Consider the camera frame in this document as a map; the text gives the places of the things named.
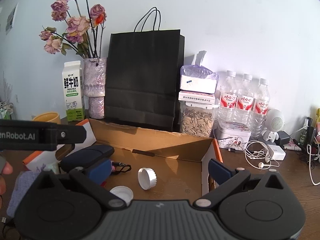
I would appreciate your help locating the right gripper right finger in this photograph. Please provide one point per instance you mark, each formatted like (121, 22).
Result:
(253, 206)

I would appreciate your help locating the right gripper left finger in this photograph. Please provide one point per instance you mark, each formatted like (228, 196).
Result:
(68, 206)

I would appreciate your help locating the white plastic bottle cap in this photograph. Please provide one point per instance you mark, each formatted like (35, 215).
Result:
(147, 178)

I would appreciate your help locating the person's left hand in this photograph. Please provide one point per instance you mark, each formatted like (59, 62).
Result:
(7, 170)

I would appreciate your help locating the yellow ceramic mug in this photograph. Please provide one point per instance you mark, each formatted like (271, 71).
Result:
(53, 117)

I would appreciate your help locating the blue denim pouch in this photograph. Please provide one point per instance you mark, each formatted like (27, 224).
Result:
(22, 184)

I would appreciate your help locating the dark navy pouch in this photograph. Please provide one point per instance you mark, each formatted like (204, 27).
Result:
(86, 157)

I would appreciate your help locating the white charger block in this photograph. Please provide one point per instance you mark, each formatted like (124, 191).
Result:
(276, 152)

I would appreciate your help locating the white floral tin box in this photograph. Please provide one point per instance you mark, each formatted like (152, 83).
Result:
(232, 135)

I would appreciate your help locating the white milk carton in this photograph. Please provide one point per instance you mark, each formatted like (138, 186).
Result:
(72, 91)

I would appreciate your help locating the black power adapter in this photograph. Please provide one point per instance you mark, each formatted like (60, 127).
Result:
(283, 139)

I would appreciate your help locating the right water bottle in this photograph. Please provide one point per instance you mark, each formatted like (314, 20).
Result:
(260, 108)

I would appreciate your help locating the water bottle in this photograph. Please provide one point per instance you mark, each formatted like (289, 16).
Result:
(260, 108)
(245, 100)
(228, 97)

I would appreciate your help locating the white robot figurine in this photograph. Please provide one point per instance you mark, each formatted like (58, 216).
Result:
(274, 122)

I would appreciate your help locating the red pumpkin cardboard box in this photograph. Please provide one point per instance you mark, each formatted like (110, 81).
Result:
(180, 161)

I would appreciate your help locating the black phone stand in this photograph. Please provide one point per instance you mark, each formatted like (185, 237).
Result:
(306, 136)

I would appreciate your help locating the middle water bottle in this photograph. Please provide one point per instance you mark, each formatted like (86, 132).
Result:
(245, 100)

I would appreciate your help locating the left water bottle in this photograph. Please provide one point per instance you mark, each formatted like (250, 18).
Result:
(228, 97)

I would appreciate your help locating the purple textured vase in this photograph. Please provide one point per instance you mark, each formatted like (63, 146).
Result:
(94, 86)

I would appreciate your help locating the yellow snack bag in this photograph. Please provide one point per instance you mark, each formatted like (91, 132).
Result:
(317, 125)

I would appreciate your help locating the clear seed container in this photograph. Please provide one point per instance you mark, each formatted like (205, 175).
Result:
(196, 119)

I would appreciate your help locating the dried pink rose bouquet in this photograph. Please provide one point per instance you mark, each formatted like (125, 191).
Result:
(84, 31)

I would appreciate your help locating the white flat box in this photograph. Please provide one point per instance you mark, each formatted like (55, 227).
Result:
(196, 97)

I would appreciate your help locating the black paper shopping bag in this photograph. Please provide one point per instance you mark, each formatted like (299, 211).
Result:
(143, 78)

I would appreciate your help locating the white wired earphones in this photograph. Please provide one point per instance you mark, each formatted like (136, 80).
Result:
(263, 155)

